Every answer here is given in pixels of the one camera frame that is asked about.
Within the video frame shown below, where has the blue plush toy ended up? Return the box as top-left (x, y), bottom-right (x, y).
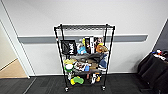
top-left (77, 44), bottom-right (88, 56)

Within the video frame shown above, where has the dark box with white stripe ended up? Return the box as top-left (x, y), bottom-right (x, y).
top-left (84, 36), bottom-right (96, 55)

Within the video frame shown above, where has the yellow toy with eyes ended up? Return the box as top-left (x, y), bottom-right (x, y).
top-left (81, 38), bottom-right (87, 46)

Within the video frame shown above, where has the dark grey bag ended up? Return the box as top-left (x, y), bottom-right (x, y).
top-left (73, 52), bottom-right (107, 63)

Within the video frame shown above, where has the white box with picture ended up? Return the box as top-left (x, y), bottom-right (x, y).
top-left (93, 36), bottom-right (105, 46)

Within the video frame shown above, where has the black Huel bag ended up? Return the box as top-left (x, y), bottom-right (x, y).
top-left (60, 39), bottom-right (78, 56)

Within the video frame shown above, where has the small brown cardboard box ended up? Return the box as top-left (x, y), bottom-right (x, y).
top-left (87, 59), bottom-right (101, 71)

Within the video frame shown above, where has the white box with red print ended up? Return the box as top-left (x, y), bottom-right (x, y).
top-left (73, 61), bottom-right (87, 72)

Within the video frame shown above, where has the small blue cup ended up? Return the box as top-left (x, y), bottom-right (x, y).
top-left (83, 64), bottom-right (91, 72)

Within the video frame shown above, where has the yellow plush toy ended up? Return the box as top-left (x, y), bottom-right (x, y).
top-left (63, 59), bottom-right (75, 66)

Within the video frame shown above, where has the green and white bowl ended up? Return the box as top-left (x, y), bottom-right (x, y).
top-left (64, 63), bottom-right (75, 72)

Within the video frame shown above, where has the white and black bottle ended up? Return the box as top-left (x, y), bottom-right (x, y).
top-left (90, 73), bottom-right (98, 85)

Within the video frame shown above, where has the small orange toy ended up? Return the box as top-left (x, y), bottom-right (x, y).
top-left (95, 74), bottom-right (101, 83)

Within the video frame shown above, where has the green and yellow toy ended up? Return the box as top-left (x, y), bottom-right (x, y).
top-left (70, 75), bottom-right (85, 86)

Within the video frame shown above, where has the small red and blue toy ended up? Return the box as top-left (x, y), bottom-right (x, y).
top-left (152, 49), bottom-right (164, 56)

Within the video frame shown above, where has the black chair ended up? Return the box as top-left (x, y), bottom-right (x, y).
top-left (137, 49), bottom-right (168, 93)

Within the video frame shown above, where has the black wire shelf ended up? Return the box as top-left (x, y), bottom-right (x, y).
top-left (53, 23), bottom-right (116, 93)

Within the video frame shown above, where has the long grey wall band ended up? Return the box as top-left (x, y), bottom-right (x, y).
top-left (18, 34), bottom-right (149, 45)

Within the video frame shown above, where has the white door frame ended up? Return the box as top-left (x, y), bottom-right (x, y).
top-left (0, 0), bottom-right (36, 78)

